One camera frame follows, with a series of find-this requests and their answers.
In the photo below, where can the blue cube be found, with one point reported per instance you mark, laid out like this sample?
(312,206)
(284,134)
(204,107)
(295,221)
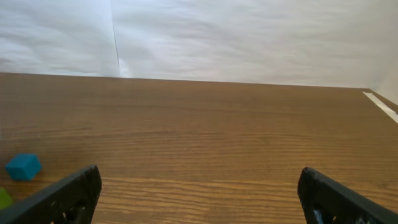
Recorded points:
(22,167)

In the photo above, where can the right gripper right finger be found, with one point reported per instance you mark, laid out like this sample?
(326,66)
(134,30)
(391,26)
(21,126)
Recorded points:
(335,199)

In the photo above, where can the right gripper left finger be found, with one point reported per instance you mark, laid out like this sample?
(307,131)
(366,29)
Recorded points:
(56,199)

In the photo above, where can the green cube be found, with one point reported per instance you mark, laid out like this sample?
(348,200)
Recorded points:
(4,198)

